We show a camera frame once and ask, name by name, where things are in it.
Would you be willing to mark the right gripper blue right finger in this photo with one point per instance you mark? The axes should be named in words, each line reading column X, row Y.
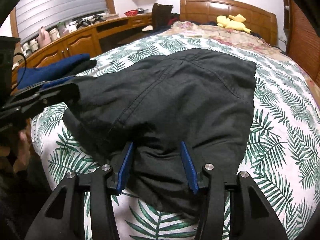
column 189, row 168

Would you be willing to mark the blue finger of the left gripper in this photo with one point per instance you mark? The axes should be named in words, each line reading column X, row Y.
column 57, row 82

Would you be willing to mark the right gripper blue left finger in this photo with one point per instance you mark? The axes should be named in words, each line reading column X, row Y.
column 123, row 167

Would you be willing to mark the black jacket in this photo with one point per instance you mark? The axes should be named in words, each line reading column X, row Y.
column 198, row 96

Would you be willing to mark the navy blue folded clothes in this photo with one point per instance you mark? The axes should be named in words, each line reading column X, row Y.
column 66, row 67

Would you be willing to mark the person's left hand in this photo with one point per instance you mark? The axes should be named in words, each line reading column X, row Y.
column 21, row 151

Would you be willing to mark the pink bottle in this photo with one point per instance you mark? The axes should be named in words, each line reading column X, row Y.
column 43, row 37

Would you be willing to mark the wooden desk cabinet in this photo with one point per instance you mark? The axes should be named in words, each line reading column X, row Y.
column 94, row 40

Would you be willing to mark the grey window blind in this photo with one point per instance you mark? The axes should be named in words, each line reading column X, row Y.
column 31, row 15

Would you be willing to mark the palm leaf print bedsheet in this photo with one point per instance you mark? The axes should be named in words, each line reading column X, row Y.
column 282, row 153

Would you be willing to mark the red basket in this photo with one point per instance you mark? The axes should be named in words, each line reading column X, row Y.
column 131, row 13

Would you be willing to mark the dark wooden chair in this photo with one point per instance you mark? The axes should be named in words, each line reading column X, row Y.
column 160, row 17

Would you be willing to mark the floral quilt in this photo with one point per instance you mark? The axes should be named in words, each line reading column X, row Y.
column 237, row 38

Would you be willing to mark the yellow plush toy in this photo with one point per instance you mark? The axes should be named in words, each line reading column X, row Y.
column 233, row 22

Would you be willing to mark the wooden headboard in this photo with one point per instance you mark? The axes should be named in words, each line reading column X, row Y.
column 258, row 20

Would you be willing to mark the wooden louvered wardrobe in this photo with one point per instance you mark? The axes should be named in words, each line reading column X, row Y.
column 302, row 41

